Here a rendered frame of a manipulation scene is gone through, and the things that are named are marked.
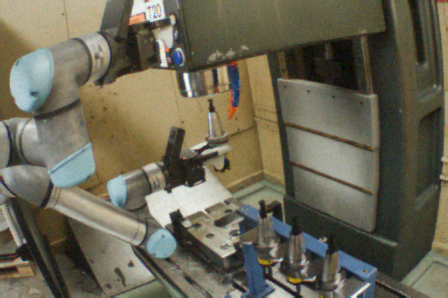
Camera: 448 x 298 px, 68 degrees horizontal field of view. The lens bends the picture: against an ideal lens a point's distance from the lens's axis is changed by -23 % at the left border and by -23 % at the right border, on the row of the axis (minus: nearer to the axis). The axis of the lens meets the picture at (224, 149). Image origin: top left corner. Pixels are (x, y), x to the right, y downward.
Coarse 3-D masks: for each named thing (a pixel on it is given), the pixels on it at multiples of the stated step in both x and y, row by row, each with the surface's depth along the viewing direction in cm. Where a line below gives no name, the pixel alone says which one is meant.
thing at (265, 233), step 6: (258, 216) 90; (258, 222) 89; (264, 222) 89; (270, 222) 89; (258, 228) 90; (264, 228) 89; (270, 228) 89; (258, 234) 90; (264, 234) 89; (270, 234) 89; (258, 240) 91; (264, 240) 90; (270, 240) 90
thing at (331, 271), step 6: (336, 252) 71; (324, 258) 72; (330, 258) 71; (336, 258) 71; (324, 264) 72; (330, 264) 71; (336, 264) 71; (324, 270) 72; (330, 270) 71; (336, 270) 71; (324, 276) 72; (330, 276) 72; (336, 276) 72; (330, 282) 72
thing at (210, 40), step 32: (192, 0) 70; (224, 0) 73; (256, 0) 77; (288, 0) 81; (320, 0) 86; (352, 0) 92; (192, 32) 71; (224, 32) 75; (256, 32) 79; (288, 32) 83; (320, 32) 88; (352, 32) 94; (384, 32) 103; (160, 64) 84; (192, 64) 73
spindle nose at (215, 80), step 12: (192, 72) 104; (204, 72) 104; (216, 72) 104; (228, 72) 107; (180, 84) 108; (192, 84) 105; (204, 84) 105; (216, 84) 105; (228, 84) 107; (192, 96) 107; (204, 96) 107
